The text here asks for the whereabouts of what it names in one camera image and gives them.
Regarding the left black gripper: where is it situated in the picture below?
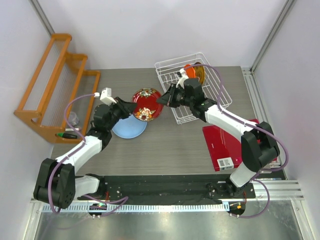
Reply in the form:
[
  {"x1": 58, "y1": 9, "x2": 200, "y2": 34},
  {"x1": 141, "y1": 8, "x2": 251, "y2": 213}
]
[{"x1": 106, "y1": 97, "x2": 137, "y2": 131}]

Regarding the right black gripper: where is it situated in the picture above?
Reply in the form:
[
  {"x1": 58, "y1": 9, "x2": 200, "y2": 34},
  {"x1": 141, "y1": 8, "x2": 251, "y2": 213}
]
[{"x1": 156, "y1": 83, "x2": 193, "y2": 109}]

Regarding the red floral plate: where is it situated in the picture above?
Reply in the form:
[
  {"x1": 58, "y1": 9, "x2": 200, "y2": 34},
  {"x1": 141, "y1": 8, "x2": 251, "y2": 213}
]
[{"x1": 131, "y1": 87, "x2": 163, "y2": 122}]

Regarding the light blue plate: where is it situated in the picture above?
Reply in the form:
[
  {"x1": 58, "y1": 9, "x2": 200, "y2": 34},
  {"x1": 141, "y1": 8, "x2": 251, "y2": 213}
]
[{"x1": 112, "y1": 115, "x2": 148, "y2": 139}]

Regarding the orange plate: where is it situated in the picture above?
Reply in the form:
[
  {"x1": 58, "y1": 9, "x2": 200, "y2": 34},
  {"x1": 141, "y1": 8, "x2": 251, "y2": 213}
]
[{"x1": 184, "y1": 64, "x2": 196, "y2": 79}]

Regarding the yellow patterned plate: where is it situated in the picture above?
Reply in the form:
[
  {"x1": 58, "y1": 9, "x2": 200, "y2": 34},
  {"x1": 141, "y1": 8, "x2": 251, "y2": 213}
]
[{"x1": 193, "y1": 62, "x2": 205, "y2": 85}]

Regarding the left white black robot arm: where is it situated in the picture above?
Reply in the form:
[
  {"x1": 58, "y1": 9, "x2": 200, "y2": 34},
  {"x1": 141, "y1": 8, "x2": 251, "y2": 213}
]
[{"x1": 33, "y1": 97, "x2": 137, "y2": 214}]

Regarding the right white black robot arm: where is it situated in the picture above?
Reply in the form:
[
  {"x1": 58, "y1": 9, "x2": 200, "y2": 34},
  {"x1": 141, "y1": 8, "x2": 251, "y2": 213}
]
[{"x1": 156, "y1": 78, "x2": 280, "y2": 198}]

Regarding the orange wooden rack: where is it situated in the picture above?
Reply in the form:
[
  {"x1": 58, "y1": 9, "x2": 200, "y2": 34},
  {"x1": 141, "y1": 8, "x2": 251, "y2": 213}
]
[{"x1": 14, "y1": 33, "x2": 101, "y2": 144}]

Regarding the clear plastic cup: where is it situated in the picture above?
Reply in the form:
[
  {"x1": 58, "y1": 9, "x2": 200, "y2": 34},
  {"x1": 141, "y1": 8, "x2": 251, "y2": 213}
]
[{"x1": 68, "y1": 111, "x2": 80, "y2": 126}]

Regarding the green black marker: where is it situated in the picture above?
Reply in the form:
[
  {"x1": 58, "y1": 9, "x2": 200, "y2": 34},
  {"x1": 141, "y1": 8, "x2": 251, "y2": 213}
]
[{"x1": 56, "y1": 132, "x2": 78, "y2": 139}]

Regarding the red folder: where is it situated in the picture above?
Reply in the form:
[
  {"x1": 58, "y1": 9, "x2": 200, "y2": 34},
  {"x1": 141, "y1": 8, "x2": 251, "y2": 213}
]
[{"x1": 202, "y1": 124, "x2": 253, "y2": 172}]

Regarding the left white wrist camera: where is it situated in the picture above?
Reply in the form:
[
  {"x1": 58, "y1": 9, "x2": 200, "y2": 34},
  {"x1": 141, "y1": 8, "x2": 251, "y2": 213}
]
[{"x1": 94, "y1": 87, "x2": 117, "y2": 106}]

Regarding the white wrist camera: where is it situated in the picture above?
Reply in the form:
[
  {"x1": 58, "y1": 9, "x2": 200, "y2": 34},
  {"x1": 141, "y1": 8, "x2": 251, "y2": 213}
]
[
  {"x1": 94, "y1": 87, "x2": 117, "y2": 106},
  {"x1": 176, "y1": 68, "x2": 189, "y2": 89}
]

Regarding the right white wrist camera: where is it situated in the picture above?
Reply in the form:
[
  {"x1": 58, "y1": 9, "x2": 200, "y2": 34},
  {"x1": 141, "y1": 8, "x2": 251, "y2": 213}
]
[{"x1": 176, "y1": 68, "x2": 189, "y2": 89}]

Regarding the white wire dish rack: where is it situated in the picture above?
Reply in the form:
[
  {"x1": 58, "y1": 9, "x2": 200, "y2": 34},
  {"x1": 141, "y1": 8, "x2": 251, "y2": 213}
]
[{"x1": 154, "y1": 51, "x2": 233, "y2": 125}]

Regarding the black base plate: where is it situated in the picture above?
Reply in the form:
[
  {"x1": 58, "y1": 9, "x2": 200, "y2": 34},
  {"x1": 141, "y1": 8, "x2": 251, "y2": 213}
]
[{"x1": 90, "y1": 174, "x2": 256, "y2": 206}]

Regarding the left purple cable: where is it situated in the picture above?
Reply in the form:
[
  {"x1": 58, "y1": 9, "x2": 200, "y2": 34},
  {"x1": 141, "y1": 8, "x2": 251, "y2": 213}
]
[{"x1": 48, "y1": 92, "x2": 130, "y2": 217}]

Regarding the purple cable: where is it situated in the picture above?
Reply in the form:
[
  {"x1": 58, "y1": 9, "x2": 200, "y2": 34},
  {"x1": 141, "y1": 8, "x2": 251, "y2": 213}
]
[
  {"x1": 48, "y1": 92, "x2": 130, "y2": 217},
  {"x1": 183, "y1": 63, "x2": 290, "y2": 220}
]

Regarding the slotted metal rail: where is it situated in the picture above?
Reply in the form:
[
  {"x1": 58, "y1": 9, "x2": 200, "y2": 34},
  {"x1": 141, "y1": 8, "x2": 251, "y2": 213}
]
[{"x1": 41, "y1": 202, "x2": 231, "y2": 213}]

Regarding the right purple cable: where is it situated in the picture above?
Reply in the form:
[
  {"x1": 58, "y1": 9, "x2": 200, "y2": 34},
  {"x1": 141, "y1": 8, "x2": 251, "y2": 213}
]
[{"x1": 183, "y1": 63, "x2": 290, "y2": 220}]

